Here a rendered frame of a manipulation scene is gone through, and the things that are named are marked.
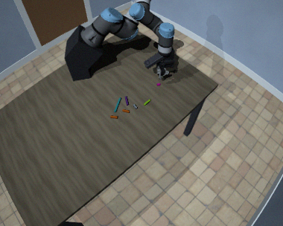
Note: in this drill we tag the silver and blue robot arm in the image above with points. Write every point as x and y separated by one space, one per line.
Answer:
126 27

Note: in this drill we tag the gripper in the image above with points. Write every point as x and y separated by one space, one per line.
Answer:
167 62

